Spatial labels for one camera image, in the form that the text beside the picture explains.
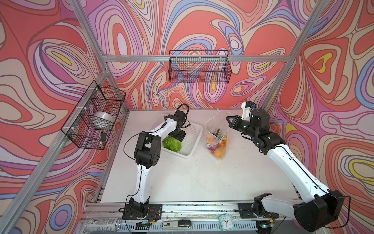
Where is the green circuit board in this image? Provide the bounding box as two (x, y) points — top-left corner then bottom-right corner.
(135, 222), (153, 231)

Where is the clear zip top bag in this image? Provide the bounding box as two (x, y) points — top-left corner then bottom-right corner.
(205, 109), (231, 160)

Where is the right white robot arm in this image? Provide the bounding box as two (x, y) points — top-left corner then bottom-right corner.
(226, 101), (345, 232)

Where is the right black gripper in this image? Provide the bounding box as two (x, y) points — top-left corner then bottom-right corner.
(225, 114), (258, 138)

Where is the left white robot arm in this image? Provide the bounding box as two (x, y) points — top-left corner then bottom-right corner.
(126, 103), (190, 218)

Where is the silver drink can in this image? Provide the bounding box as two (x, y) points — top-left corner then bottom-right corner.
(84, 218), (121, 233)

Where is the black wire basket back wall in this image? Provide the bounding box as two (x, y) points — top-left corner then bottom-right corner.
(168, 49), (232, 84)

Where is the small teal alarm clock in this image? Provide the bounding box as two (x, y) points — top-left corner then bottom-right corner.
(219, 214), (235, 232)

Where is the green lettuce cabbage toy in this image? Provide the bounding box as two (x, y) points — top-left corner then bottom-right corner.
(162, 136), (182, 152)

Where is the silver tape roll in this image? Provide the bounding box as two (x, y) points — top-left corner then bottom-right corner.
(94, 111), (115, 124)

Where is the black wire basket left wall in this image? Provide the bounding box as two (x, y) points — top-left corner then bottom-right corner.
(61, 81), (126, 150)

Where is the purple red onion toy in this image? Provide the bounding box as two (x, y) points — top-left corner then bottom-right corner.
(208, 144), (220, 151)

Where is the white plastic perforated basket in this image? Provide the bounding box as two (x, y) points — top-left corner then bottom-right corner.
(161, 122), (203, 159)

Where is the aluminium frame post left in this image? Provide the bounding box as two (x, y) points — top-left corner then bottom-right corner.
(68, 0), (129, 115)

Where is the black white remote device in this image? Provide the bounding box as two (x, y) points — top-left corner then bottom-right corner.
(161, 220), (192, 230)

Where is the black wire basket wall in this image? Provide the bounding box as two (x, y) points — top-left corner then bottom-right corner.
(168, 49), (232, 84)
(61, 81), (126, 150)

